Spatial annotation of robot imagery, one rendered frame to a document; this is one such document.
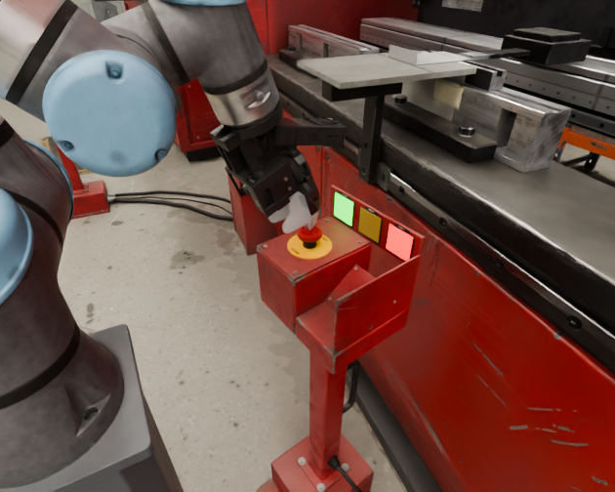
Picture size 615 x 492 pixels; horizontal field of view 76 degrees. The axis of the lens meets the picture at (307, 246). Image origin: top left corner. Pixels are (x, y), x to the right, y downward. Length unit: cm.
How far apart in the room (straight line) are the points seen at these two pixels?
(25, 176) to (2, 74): 19
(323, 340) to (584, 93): 69
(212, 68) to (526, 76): 76
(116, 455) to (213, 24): 40
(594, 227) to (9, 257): 62
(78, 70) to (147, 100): 4
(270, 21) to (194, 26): 118
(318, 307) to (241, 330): 96
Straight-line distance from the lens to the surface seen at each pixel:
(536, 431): 71
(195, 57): 42
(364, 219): 63
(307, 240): 60
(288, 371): 143
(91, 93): 27
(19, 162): 47
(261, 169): 49
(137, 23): 42
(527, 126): 71
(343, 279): 64
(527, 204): 63
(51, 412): 43
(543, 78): 102
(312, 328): 60
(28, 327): 38
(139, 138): 28
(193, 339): 158
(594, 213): 65
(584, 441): 65
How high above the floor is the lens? 115
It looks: 36 degrees down
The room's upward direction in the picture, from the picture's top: straight up
